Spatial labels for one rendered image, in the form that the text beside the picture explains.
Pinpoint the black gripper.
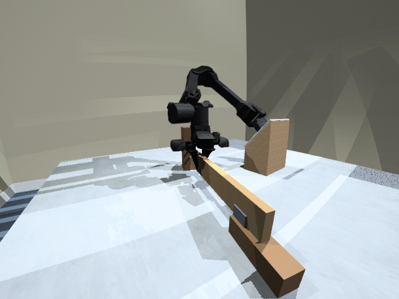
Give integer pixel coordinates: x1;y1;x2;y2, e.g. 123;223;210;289
170;122;229;169

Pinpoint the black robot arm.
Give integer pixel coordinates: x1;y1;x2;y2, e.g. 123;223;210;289
167;65;267;149

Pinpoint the long wooden rail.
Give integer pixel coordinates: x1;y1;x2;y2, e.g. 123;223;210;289
191;151;276;244

